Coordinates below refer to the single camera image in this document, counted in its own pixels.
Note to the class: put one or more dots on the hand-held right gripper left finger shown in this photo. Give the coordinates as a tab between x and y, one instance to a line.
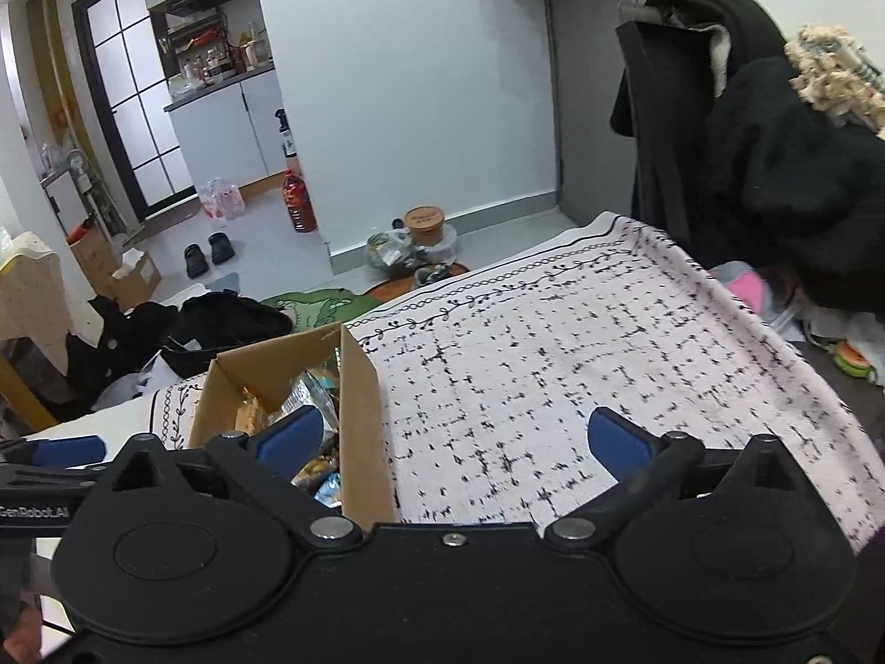
290	439

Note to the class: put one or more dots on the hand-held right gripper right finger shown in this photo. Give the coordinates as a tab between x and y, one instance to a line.
619	446

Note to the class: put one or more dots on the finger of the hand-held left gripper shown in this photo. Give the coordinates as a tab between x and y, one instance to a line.
48	477
69	451

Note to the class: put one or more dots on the small orange red snack packet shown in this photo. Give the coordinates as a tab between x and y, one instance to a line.
314	470

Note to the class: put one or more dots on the small blue snack packet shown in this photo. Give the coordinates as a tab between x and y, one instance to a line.
330	490

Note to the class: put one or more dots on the brown cardboard box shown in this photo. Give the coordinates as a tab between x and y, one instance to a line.
363	429

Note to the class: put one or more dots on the person's left hand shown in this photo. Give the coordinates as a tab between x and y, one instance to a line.
17	626

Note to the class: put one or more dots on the white bed sheet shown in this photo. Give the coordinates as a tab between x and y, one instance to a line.
104	422

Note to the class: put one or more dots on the black garment with buttons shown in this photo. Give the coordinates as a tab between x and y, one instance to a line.
110	353

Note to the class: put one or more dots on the white black printed blanket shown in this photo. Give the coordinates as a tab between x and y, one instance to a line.
553	359

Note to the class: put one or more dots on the black bag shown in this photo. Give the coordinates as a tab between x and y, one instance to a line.
228	325

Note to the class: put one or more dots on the green rug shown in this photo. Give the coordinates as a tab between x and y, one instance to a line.
311	304

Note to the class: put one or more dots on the cream dotted cloth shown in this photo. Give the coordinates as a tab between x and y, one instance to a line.
27	290

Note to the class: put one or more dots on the grey floor cloth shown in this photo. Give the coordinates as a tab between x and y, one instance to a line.
224	282

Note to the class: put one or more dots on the orange round rug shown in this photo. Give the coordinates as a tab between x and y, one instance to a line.
387	287

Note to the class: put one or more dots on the cardboard box with white paper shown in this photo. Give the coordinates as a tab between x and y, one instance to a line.
138	283

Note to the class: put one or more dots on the tall cardboard box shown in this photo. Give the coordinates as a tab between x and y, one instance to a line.
93	252

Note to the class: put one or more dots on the black slipper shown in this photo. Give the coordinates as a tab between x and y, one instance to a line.
196	260
222	249

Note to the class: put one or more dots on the pink toy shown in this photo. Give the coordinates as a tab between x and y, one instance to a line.
747	287

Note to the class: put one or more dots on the clear plastic bag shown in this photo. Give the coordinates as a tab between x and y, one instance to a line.
391	249

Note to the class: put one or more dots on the red oil bottle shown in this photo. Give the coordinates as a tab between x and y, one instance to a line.
299	204

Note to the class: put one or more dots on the pink pack of water bottles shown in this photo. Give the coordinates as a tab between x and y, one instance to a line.
221	199

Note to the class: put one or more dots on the green orange toy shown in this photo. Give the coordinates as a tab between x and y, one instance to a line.
854	359

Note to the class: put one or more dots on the brown paper tub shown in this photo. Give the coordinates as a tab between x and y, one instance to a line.
423	221

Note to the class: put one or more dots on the small white fan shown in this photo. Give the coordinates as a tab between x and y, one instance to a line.
76	167

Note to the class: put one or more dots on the dark spray bottle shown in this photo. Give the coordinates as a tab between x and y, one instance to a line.
287	142

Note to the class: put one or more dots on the white floor cabinet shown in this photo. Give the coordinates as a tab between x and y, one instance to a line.
214	131

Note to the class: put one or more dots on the black fleece jacket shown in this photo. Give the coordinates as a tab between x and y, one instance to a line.
795	173

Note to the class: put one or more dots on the black coat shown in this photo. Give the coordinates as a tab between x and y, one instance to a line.
664	117

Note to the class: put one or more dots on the grey door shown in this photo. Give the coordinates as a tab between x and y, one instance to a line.
588	83

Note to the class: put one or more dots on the black framed glass door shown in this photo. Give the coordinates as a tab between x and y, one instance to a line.
131	83

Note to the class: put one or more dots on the row of kitchen bottles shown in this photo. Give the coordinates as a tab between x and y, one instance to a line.
214	59

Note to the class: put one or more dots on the beige knitted cloth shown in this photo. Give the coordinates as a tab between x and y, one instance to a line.
836	69

